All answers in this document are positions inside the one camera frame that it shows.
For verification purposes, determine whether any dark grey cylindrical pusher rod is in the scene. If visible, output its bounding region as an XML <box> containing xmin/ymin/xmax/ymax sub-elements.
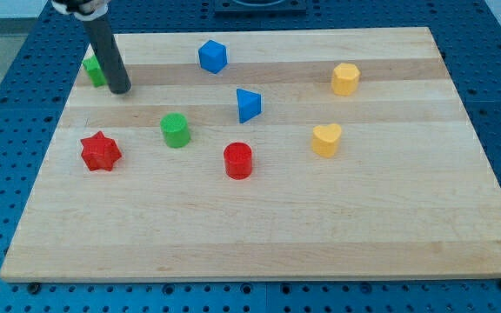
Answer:
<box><xmin>83</xmin><ymin>15</ymin><xmax>131</xmax><ymax>95</ymax></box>

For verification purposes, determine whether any white and black rod mount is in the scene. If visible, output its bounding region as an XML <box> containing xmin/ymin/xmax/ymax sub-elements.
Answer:
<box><xmin>51</xmin><ymin>0</ymin><xmax>110</xmax><ymax>21</ymax></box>

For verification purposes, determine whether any green star block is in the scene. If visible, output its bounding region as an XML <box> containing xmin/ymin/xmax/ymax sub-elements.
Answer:
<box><xmin>82</xmin><ymin>56</ymin><xmax>107</xmax><ymax>87</ymax></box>

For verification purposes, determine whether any blue cube block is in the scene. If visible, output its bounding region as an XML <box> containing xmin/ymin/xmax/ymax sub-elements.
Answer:
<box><xmin>198</xmin><ymin>40</ymin><xmax>227</xmax><ymax>74</ymax></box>

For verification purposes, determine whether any red star block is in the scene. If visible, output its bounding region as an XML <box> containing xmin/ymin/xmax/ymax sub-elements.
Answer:
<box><xmin>80</xmin><ymin>131</ymin><xmax>122</xmax><ymax>171</ymax></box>

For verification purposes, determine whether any green cylinder block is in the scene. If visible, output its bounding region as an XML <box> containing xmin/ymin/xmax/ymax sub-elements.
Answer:
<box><xmin>160</xmin><ymin>112</ymin><xmax>190</xmax><ymax>148</ymax></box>

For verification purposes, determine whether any blue triangle block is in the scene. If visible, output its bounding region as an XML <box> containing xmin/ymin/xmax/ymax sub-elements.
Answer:
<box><xmin>236</xmin><ymin>89</ymin><xmax>262</xmax><ymax>123</ymax></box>

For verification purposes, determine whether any red cylinder block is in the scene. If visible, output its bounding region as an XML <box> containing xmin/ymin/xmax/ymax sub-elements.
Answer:
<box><xmin>224</xmin><ymin>142</ymin><xmax>253</xmax><ymax>180</ymax></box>

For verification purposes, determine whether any yellow hexagon block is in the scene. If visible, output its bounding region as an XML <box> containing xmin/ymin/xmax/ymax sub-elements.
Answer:
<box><xmin>331</xmin><ymin>63</ymin><xmax>361</xmax><ymax>96</ymax></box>

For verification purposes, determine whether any yellow heart block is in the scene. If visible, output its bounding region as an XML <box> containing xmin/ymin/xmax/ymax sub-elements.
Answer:
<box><xmin>311</xmin><ymin>123</ymin><xmax>343</xmax><ymax>158</ymax></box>

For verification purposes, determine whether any light wooden board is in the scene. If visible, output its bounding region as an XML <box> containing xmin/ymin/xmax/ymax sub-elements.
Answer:
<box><xmin>0</xmin><ymin>27</ymin><xmax>501</xmax><ymax>283</ymax></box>

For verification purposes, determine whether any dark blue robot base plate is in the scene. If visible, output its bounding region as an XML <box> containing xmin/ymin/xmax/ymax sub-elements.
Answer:
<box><xmin>211</xmin><ymin>0</ymin><xmax>307</xmax><ymax>15</ymax></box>

